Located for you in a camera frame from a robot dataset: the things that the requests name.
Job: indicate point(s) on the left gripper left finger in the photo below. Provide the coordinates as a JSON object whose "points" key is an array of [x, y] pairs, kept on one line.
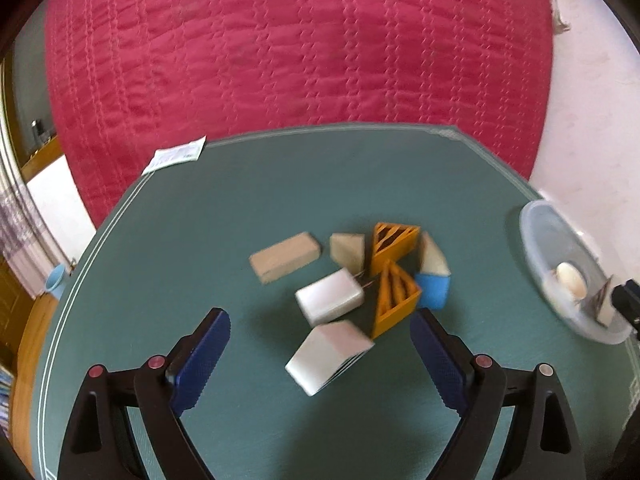
{"points": [[99, 442]]}

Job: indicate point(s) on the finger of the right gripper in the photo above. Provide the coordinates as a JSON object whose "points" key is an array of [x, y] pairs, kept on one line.
{"points": [[625, 300]]}

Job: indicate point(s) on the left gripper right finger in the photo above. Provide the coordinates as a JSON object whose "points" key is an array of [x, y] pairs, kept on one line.
{"points": [[542, 442]]}

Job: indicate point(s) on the pink white small dish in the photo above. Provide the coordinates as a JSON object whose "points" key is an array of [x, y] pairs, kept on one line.
{"points": [[572, 280]]}

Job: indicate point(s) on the blue foam cube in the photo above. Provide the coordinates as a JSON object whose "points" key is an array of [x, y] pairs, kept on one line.
{"points": [[434, 290]]}

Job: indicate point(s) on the light wooden triangle block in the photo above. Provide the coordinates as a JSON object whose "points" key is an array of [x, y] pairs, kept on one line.
{"points": [[432, 260]]}

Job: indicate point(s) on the orange striped triangular block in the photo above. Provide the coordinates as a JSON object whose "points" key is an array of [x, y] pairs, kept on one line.
{"points": [[391, 242], [398, 296]]}

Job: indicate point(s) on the white stone-like block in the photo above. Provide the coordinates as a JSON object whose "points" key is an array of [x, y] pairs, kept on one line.
{"points": [[328, 350]]}

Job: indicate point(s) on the brown wooden rectangular block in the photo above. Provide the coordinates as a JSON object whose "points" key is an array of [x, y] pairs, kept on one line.
{"points": [[272, 263]]}

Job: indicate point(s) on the white usb charger cube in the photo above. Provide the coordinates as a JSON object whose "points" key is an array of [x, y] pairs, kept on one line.
{"points": [[330, 298]]}

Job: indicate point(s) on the pale wooden wedge block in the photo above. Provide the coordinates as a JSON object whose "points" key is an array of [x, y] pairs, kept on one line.
{"points": [[348, 251]]}

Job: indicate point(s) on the white rectangular box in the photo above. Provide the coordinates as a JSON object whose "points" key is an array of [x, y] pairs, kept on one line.
{"points": [[602, 303]]}

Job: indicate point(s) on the clear plastic bowl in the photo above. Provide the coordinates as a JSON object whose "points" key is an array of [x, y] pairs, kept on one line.
{"points": [[549, 239]]}

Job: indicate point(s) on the light blue cup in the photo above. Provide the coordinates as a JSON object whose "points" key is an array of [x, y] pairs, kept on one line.
{"points": [[56, 281]]}

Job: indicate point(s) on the patterned curtain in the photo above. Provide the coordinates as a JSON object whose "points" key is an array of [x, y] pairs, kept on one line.
{"points": [[27, 244]]}

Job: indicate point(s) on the white paper slip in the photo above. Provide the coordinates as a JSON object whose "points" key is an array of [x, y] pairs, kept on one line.
{"points": [[179, 154]]}

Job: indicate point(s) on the green table mat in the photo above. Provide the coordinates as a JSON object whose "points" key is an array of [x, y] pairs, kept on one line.
{"points": [[179, 243]]}

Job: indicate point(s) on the red quilted blanket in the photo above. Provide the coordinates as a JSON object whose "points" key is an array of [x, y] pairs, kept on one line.
{"points": [[128, 77]]}

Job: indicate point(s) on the wooden window frame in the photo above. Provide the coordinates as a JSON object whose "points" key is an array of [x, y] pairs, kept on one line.
{"points": [[34, 147]]}

